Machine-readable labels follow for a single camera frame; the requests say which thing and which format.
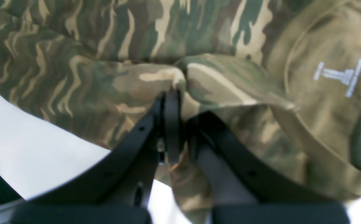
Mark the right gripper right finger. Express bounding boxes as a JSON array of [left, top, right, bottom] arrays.
[[186, 112, 351, 224]]

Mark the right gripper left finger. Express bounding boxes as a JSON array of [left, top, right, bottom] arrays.
[[11, 90, 182, 224]]

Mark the camouflage t-shirt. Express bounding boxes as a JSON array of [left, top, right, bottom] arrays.
[[0, 0, 361, 224]]

